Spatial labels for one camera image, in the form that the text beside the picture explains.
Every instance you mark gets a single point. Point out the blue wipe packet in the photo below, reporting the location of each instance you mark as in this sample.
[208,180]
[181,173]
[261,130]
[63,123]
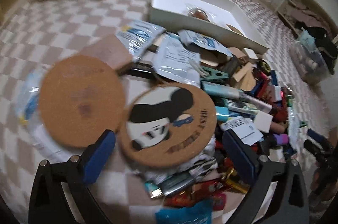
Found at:
[201,212]

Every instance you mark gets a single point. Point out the wooden closet shelf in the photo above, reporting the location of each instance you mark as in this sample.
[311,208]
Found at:
[298,15]

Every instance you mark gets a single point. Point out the white shallow tray box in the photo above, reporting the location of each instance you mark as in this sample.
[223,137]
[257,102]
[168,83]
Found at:
[222,20]

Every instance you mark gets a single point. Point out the black bag on bin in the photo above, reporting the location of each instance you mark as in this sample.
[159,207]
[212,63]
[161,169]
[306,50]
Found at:
[323,43]

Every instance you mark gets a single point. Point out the white mask packet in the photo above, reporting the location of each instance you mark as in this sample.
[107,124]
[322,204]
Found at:
[175,62]

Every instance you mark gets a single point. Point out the green plastic clip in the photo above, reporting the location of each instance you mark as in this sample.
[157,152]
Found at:
[214,75]

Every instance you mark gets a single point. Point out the black round gold tin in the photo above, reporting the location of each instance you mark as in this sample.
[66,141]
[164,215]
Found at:
[264,67]

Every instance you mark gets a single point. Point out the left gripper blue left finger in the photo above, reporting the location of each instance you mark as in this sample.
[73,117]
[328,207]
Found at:
[96,155]

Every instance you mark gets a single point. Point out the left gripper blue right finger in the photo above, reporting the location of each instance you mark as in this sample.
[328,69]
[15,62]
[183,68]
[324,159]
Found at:
[242,156]

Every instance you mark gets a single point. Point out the finger of the seen right gripper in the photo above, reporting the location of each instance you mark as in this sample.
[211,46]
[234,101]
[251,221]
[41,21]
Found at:
[318,138]

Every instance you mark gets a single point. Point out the clear plastic storage bin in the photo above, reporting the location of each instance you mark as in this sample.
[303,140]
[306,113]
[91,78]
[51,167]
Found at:
[308,60]

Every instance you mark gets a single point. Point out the white cube box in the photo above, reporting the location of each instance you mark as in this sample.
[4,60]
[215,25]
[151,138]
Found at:
[250,54]

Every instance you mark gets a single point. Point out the panda cork coaster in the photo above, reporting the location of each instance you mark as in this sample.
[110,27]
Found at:
[167,125]

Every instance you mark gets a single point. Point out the brown tape roll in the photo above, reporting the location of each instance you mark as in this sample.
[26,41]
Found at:
[199,13]

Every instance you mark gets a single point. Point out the blue white sachet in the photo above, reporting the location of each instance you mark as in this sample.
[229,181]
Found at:
[137,36]

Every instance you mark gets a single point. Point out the white cloth rag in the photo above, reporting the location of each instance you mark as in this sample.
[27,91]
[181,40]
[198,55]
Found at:
[198,167]

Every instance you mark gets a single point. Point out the checkered bed sheet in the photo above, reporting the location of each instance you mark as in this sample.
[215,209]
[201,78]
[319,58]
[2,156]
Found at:
[41,33]

